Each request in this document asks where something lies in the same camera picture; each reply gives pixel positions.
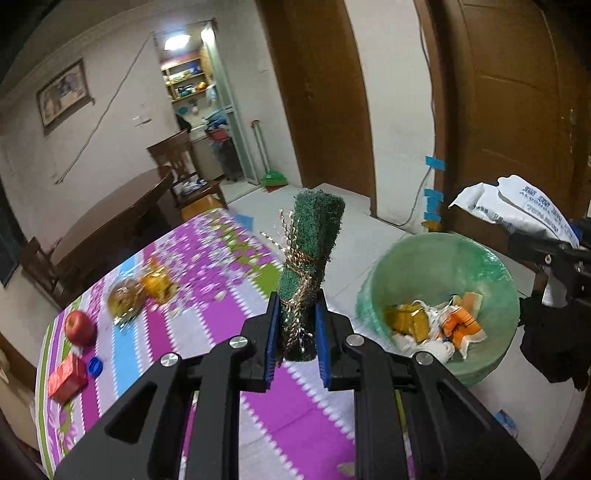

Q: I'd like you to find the blue crumpled floor item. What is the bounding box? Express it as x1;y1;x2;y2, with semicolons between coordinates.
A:
494;411;518;437

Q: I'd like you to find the blue cloth pile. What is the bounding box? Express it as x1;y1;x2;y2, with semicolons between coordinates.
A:
203;108;234;130

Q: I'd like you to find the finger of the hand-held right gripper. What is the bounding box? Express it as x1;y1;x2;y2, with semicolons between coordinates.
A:
508;232;591;271
571;220;591;250

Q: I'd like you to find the wall wire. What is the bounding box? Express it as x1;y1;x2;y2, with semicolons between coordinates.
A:
54;36;154;185

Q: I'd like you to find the bin with green bag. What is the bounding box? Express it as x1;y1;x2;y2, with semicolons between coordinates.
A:
355;232;522;388

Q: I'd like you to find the sliding glass door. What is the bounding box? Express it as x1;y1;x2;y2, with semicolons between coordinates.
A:
201;21;259;185

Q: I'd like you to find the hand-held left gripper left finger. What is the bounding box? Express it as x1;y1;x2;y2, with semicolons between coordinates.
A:
54;292;280;480

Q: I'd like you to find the brown wooden door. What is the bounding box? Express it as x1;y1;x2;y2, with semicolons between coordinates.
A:
416;0;591;241
256;0;377;217

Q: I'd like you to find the clear bag with bread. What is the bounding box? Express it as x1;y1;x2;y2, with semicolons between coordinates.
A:
107;277;144;321

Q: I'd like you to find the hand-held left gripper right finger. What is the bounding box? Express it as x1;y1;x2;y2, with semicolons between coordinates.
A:
314;291;541;480

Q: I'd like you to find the red carton box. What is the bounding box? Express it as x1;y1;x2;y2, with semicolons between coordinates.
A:
47;354;89;404

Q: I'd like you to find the dark wooden dining table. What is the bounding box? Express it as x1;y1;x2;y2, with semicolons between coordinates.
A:
48;167;176;296

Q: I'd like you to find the framed wall picture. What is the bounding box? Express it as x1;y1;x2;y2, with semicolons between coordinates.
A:
36;58;93;134

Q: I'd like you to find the white wet wipes packet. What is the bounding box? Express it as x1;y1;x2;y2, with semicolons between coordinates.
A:
449;174;583;250

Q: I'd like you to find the pantry shelf with items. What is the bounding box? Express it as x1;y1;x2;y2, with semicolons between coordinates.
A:
161;58;215;100

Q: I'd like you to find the green scouring pad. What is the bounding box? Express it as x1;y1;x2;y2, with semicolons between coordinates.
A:
261;188;346;363

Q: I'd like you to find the dark window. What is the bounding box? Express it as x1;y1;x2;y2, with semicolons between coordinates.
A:
0;185;26;287

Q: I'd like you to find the orange plastic packet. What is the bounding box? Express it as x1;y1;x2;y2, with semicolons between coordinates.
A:
141;258;178;303

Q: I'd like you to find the gold cigarette pack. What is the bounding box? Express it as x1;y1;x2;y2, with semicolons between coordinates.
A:
384;301;432;344

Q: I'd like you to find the dark storage bin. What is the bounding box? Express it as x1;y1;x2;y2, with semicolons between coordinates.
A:
215;138;245;183

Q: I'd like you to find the red apple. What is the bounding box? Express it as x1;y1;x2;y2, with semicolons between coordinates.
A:
64;310;98;347

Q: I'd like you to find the dark wooden chair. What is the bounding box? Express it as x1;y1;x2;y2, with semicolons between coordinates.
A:
147;129;229;220
18;236;65;310

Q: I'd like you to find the floral striped tablecloth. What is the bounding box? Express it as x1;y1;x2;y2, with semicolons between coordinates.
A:
36;208;416;480

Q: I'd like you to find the green broom red handle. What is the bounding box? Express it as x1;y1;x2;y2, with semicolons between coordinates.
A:
249;120;289;190

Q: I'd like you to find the white power cable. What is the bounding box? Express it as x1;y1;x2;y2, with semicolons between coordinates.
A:
394;0;438;229

